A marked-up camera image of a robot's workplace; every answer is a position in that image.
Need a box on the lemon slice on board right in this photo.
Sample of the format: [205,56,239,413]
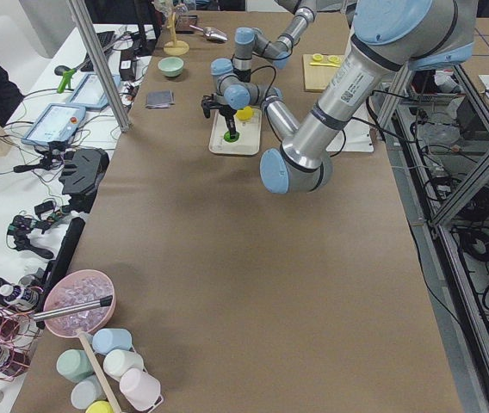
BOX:
[328,55,341,64]

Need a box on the near teach pendant tablet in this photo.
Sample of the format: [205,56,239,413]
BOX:
[22,103,86,147]

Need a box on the dark grey folded cloth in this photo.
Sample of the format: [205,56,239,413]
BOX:
[145,89,174,108]

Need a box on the green plastic cup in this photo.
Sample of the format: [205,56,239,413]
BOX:
[56,349,94,383]

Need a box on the pink plastic cup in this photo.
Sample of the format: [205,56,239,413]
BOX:
[119,368,164,411]

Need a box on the brown box far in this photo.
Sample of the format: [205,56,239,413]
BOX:
[176,15,198,34]

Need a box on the grey blue plastic cup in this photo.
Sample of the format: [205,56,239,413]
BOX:
[71,375,107,410]

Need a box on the mint green bowl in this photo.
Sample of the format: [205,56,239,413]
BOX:
[158,56,184,78]

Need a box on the yellow knife on board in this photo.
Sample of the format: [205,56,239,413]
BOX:
[308,61,341,68]

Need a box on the yellow plastic cup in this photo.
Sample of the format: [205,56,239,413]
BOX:
[85,400,114,413]

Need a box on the white plastic cup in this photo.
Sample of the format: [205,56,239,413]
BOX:
[102,349,145,381]

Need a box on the black keyboard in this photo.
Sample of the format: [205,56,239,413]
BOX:
[80,30,115,72]

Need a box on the teach pendant tablet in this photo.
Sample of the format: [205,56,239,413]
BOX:
[22,103,86,147]
[68,72,108,111]

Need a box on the cream plastic tray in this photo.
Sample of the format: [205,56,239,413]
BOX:
[207,107,263,156]

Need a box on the green lime slice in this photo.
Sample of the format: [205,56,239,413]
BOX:
[223,131,240,143]

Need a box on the pink bowl of ice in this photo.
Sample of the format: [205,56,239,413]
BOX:
[42,268,118,338]

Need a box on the yellow lemon slice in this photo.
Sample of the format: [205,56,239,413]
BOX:
[235,106,254,122]

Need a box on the wooden cutting board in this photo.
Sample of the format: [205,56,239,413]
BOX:
[302,53,344,92]

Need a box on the green handled scanner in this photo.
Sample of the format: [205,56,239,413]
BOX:
[54,65,77,94]

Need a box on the yellow wooden stand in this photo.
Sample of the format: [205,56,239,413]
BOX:
[164,12,189,56]

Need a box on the black plastic device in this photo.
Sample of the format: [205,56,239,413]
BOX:
[59,148,109,213]

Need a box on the far teach pendant tablet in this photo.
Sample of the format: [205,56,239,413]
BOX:
[68,72,108,111]

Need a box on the black bar on table edge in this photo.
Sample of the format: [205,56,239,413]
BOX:
[37,218,85,311]

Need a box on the silver metal scoop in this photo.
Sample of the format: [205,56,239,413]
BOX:
[190,25,228,43]

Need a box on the aluminium frame post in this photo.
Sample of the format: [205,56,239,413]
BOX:
[67,0,130,133]

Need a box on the metal tongs handle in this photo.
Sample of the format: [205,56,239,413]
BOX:
[30,295,115,322]

